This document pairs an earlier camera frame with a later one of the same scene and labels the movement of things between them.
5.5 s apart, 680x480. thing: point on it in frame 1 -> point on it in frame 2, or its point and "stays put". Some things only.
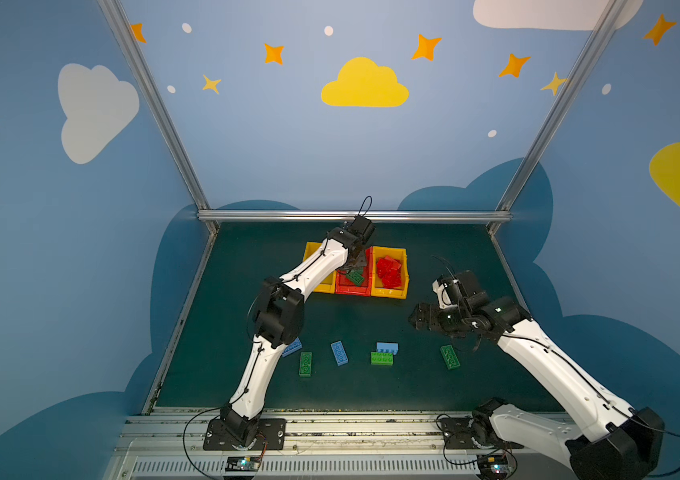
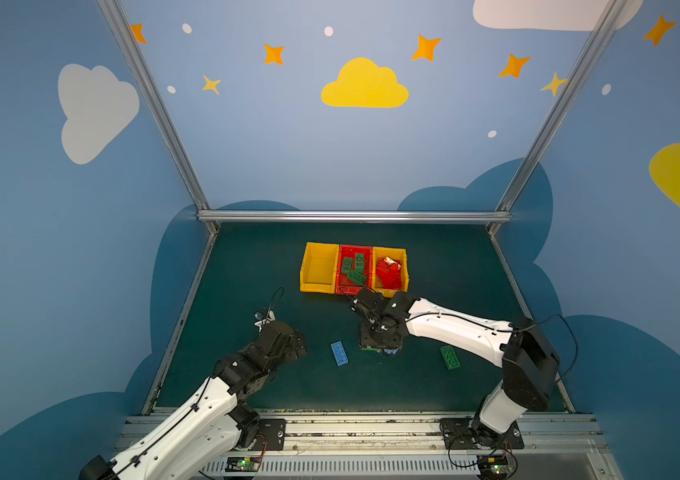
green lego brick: [449, 356] stays put
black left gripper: [358, 259] -> [291, 341]
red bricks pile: [388, 269] stays put
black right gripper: [433, 318] -> [380, 335]
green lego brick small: [355, 275] stays put
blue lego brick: [340, 354] stays put
